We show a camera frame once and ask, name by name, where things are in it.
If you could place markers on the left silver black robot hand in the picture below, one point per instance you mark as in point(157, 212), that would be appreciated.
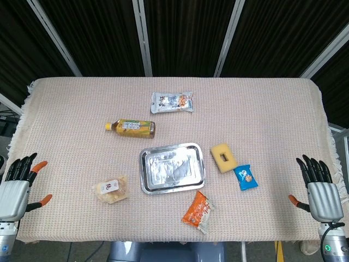
point(13, 191)

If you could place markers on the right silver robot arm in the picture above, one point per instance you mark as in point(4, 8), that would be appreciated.
point(335, 241)

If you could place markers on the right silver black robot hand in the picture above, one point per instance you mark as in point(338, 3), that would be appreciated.
point(323, 196)

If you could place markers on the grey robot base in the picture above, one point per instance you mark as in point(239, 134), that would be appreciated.
point(166, 251)

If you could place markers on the silver metal tray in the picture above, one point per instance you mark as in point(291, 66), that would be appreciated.
point(172, 168)

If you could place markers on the beige woven tablecloth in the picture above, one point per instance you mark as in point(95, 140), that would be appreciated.
point(174, 204)

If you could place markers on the blue cookie packet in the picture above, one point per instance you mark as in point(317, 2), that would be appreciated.
point(245, 177)

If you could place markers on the yellow tea bottle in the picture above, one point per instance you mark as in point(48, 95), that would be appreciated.
point(133, 128)

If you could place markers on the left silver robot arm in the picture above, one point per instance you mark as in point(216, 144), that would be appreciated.
point(6, 240)

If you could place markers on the yellow sponge with hole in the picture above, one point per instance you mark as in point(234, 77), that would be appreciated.
point(224, 157)

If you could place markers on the orange white snack packet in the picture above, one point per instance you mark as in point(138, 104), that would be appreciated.
point(197, 212)

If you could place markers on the clear bag of pastries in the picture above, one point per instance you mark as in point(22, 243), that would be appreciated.
point(112, 188)

